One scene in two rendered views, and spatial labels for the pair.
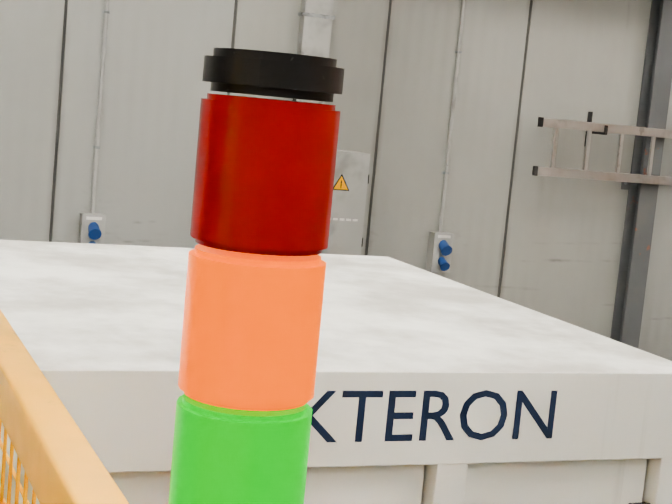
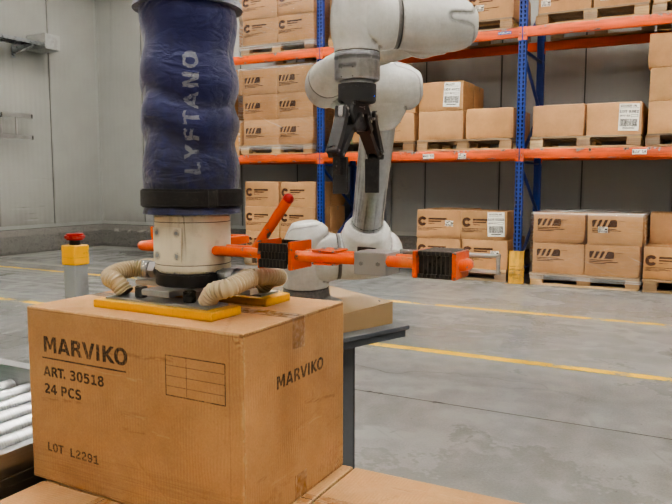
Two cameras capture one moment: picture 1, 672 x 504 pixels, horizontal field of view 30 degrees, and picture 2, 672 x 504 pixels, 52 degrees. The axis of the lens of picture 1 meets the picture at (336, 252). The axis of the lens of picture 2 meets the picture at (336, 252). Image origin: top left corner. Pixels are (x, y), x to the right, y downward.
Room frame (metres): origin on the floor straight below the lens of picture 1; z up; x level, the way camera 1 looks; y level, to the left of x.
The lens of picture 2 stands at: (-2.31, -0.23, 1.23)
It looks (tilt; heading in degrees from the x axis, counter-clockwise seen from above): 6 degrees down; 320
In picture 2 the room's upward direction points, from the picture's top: straight up
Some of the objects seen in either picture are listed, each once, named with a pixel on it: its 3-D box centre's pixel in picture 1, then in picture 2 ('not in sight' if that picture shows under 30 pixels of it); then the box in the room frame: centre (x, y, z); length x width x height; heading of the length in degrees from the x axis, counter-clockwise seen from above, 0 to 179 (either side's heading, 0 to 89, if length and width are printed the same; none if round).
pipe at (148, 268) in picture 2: not in sight; (193, 276); (-0.89, -0.98, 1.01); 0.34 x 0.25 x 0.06; 21
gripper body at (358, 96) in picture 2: not in sight; (357, 107); (-1.27, -1.14, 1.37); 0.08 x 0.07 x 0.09; 111
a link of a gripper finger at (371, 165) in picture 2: not in sight; (372, 175); (-1.25, -1.21, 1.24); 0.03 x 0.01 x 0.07; 21
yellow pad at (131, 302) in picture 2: not in sight; (165, 299); (-0.92, -0.89, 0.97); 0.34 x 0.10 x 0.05; 21
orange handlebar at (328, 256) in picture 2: not in sight; (294, 247); (-1.03, -1.17, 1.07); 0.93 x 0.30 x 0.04; 21
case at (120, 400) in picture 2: not in sight; (190, 388); (-0.88, -0.97, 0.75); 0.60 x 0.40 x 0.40; 22
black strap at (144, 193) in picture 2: not in sight; (192, 197); (-0.89, -0.99, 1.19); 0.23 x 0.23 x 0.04
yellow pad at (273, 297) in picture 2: not in sight; (220, 287); (-0.85, -1.07, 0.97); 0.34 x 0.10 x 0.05; 21
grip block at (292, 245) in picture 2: not in sight; (284, 253); (-1.12, -1.07, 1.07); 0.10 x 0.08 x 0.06; 111
